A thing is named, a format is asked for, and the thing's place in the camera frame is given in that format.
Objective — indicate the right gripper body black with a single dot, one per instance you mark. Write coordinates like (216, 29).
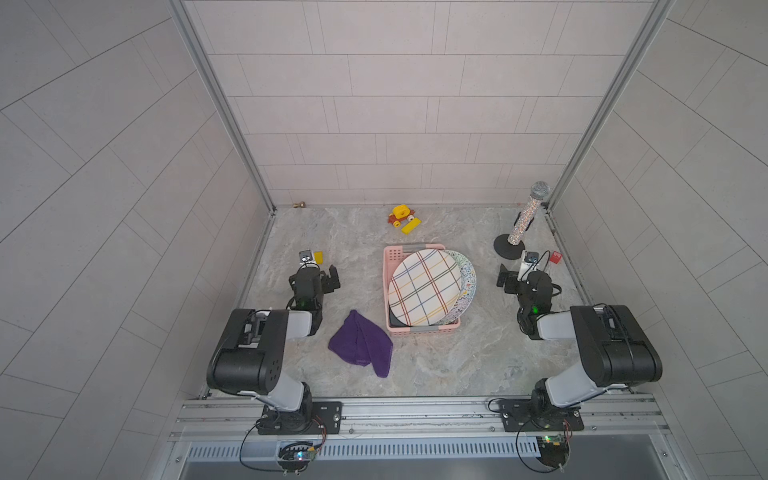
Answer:
(510, 286)

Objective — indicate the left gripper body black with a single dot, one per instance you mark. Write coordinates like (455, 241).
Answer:
(327, 279)

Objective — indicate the colourful squiggle pattern plate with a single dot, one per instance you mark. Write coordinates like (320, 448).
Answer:
(468, 284)

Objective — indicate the purple microfibre cloth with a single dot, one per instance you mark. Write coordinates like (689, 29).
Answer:
(360, 342)

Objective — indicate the white plaid striped plate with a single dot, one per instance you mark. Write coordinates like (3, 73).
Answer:
(424, 288)

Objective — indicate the dark teal square plate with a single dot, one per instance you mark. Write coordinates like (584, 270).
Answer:
(395, 322)

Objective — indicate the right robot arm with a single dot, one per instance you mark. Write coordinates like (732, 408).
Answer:
(614, 353)

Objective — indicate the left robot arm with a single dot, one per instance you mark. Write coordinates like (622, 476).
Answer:
(248, 358)

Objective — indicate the black round microphone stand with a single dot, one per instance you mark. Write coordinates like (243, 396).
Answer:
(511, 246)

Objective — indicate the small red cube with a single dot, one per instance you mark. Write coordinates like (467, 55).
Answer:
(555, 257)

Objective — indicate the pink perforated plastic basket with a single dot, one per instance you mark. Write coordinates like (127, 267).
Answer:
(393, 256)

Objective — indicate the glitter microphone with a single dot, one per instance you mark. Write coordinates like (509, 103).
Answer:
(539, 192)

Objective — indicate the yellow toy brick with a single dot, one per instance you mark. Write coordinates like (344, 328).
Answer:
(410, 226)

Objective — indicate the yellow red toy vehicle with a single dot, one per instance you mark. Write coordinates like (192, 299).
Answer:
(400, 215)

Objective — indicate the left green circuit board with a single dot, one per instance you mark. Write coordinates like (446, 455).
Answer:
(298, 452)

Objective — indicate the green circuit board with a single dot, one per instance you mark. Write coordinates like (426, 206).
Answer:
(554, 451)
(298, 452)

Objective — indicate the right green circuit board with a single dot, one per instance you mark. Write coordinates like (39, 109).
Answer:
(554, 451)

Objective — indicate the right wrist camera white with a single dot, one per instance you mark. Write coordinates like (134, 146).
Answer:
(529, 258)

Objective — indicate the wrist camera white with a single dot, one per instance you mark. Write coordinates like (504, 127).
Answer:
(529, 258)
(306, 258)

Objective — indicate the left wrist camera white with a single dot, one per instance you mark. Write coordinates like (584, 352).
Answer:
(306, 258)

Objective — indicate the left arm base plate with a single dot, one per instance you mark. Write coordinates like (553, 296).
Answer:
(327, 417)

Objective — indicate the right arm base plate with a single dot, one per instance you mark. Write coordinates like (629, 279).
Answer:
(525, 415)

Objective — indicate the aluminium mounting rail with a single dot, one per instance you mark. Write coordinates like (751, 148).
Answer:
(230, 418)

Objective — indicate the right aluminium corner post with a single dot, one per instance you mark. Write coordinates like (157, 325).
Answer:
(646, 34)

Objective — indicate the aluminium corner post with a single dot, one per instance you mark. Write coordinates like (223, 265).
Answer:
(192, 40)
(646, 34)

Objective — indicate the left aluminium corner post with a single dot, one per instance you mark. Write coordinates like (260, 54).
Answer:
(192, 40)

